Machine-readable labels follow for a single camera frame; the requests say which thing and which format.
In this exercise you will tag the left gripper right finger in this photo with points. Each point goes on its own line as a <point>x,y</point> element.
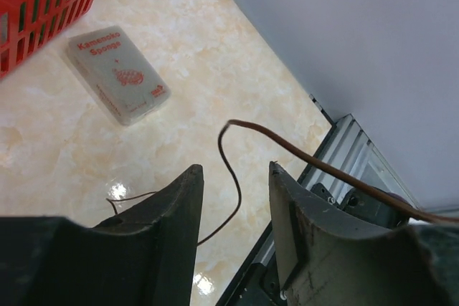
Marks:
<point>328,257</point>

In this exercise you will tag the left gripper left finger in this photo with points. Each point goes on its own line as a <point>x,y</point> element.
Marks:
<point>144,255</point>

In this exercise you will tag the grey packaged sponge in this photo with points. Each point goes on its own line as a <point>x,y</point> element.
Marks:
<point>118,73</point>

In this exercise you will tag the red plastic shopping basket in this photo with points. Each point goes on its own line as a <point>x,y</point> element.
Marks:
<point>28,25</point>

